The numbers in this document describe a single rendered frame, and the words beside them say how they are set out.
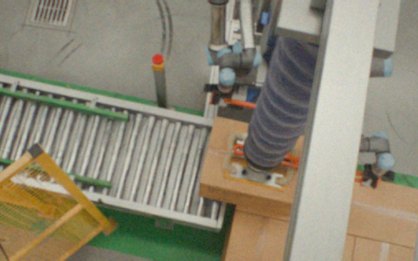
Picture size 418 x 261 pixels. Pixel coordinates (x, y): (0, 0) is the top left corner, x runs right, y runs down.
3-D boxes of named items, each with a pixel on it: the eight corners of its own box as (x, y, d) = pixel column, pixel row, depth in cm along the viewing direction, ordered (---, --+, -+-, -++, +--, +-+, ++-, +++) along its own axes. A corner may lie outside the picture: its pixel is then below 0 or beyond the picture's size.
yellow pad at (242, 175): (224, 177, 313) (224, 176, 308) (227, 161, 315) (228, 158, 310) (283, 192, 311) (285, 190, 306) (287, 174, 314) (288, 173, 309)
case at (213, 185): (197, 196, 350) (199, 182, 311) (211, 135, 360) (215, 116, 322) (292, 217, 348) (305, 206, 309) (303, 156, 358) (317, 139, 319)
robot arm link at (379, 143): (368, 131, 272) (371, 153, 269) (390, 130, 273) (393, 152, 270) (363, 136, 280) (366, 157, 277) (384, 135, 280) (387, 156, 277)
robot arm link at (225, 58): (237, 53, 290) (239, 73, 287) (216, 54, 289) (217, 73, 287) (239, 46, 282) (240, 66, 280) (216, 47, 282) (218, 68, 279)
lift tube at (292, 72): (243, 151, 262) (288, 23, 141) (252, 104, 268) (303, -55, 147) (292, 162, 261) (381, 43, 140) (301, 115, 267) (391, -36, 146)
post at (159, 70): (159, 118, 433) (151, 65, 337) (160, 110, 435) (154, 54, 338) (167, 120, 433) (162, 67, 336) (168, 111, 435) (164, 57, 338)
